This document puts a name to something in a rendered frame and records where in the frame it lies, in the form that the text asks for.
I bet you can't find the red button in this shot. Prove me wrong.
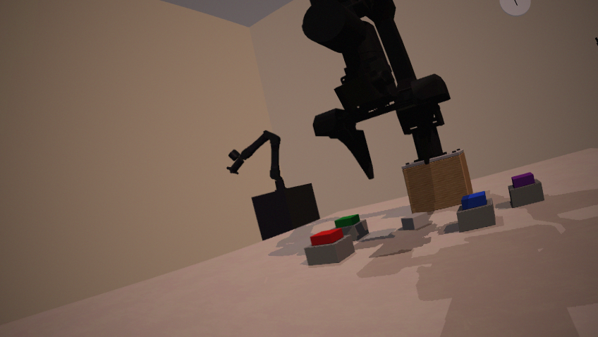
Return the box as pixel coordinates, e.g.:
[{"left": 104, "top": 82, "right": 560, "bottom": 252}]
[{"left": 304, "top": 228, "right": 355, "bottom": 266}]

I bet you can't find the green button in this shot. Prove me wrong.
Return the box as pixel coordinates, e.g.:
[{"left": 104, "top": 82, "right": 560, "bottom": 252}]
[{"left": 332, "top": 214, "right": 369, "bottom": 241}]

